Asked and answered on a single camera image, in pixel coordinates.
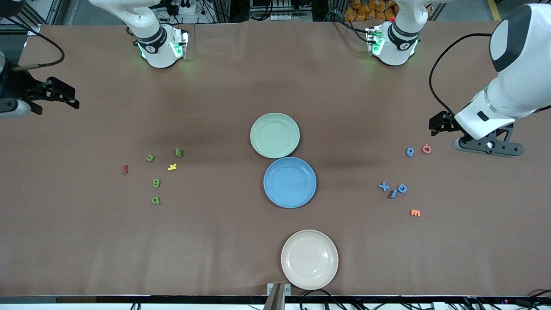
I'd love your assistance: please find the bag of oranges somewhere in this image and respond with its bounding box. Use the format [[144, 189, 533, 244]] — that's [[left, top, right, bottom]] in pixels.
[[343, 0, 399, 22]]

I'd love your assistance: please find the white power strip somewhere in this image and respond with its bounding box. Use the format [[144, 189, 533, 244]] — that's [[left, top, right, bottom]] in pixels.
[[269, 12, 313, 22], [166, 0, 196, 16]]

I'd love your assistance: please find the blue plate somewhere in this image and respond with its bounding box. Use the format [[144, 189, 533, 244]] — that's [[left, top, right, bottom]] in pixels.
[[263, 157, 317, 209]]

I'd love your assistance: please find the light green plate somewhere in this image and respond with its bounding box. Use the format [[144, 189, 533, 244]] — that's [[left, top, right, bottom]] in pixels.
[[250, 113, 300, 159]]

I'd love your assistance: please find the beige plate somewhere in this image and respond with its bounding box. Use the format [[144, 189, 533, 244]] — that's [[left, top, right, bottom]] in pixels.
[[281, 229, 339, 291]]

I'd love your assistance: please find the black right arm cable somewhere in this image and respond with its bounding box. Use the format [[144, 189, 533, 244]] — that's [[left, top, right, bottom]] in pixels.
[[8, 16, 65, 70]]

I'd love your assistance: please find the aluminium frame profile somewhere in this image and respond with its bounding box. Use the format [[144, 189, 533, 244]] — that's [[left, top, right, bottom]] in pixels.
[[0, 0, 61, 36]]

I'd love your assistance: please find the black cable loop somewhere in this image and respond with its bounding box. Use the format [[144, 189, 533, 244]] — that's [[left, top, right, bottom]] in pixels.
[[300, 289, 345, 310]]

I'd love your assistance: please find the grey metal bracket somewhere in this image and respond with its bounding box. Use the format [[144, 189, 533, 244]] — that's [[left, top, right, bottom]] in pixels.
[[267, 283, 291, 310]]

